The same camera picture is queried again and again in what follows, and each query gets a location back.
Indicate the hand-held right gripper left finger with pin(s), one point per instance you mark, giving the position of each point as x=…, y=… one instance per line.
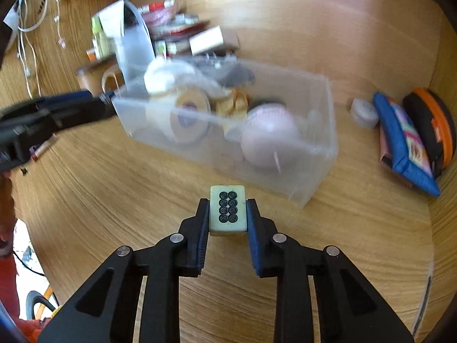
x=201, y=235

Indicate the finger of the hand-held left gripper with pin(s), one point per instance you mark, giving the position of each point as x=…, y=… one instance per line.
x=89, y=114
x=68, y=97

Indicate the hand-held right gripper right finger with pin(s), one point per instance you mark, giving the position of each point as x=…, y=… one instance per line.
x=254, y=243

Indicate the mahjong tile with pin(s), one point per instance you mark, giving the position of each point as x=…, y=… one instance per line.
x=228, y=210

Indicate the translucent beige jar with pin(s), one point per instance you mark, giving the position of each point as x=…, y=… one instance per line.
x=167, y=121

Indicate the pink round jar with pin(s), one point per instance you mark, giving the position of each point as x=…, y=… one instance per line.
x=267, y=135

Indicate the clear plastic storage box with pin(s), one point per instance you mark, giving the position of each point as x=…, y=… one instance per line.
x=314, y=143

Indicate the wooden desktop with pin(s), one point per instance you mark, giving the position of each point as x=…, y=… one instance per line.
x=125, y=203

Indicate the brown mug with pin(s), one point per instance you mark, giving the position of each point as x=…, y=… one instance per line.
x=92, y=77

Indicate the green label bottle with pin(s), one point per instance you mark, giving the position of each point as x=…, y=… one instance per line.
x=103, y=39

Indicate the white box with fruit stickers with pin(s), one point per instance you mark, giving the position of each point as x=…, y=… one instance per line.
x=135, y=50

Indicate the white cloth pouch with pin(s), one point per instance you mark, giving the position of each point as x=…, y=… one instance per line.
x=164, y=73

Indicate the white rectangular box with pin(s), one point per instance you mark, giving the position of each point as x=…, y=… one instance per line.
x=207, y=39

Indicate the small white tape roll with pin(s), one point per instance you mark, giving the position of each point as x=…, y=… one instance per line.
x=364, y=112

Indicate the blue pencil pouch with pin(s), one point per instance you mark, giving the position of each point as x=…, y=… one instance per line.
x=389, y=121

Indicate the black orange zip case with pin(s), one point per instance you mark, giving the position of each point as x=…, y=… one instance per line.
x=421, y=114

